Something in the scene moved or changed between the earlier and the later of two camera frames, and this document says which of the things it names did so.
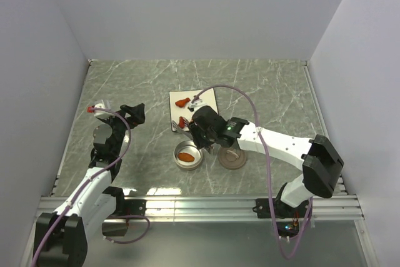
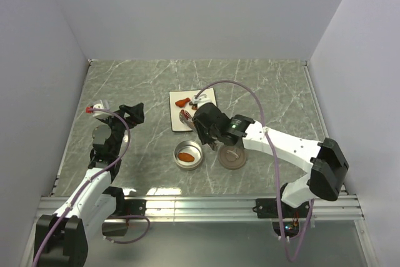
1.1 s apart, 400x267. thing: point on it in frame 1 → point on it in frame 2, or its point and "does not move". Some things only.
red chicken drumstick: (181, 122) → (184, 114)
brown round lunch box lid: (232, 158) does not move
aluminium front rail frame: (226, 209) does not move
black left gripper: (136, 114) does not move
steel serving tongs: (177, 127) → (185, 117)
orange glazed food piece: (185, 157) does not move
